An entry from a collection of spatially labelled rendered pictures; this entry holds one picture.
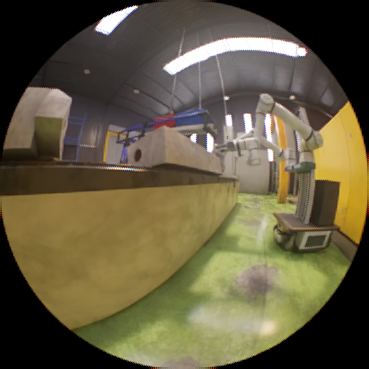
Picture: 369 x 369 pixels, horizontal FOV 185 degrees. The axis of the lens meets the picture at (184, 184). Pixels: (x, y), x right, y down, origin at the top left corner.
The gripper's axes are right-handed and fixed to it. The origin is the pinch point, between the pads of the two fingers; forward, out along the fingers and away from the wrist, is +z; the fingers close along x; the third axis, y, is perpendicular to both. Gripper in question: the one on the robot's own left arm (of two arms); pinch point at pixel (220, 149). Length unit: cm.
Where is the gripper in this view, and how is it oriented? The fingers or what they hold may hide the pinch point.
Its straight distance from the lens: 99.8
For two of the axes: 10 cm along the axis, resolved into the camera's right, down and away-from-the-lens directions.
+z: -8.3, 0.9, 5.5
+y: -0.9, -10.0, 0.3
